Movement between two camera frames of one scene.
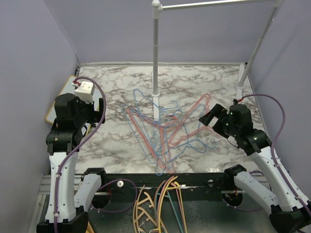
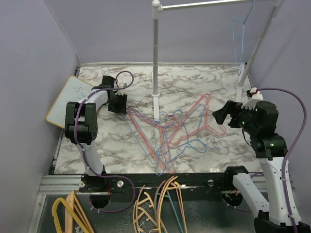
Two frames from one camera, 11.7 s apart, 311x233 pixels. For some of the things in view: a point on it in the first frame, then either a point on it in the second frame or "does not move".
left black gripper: (95, 115) to (121, 107)
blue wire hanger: (150, 121) to (128, 122)
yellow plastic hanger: (178, 187) does not move
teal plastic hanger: (168, 196) does not move
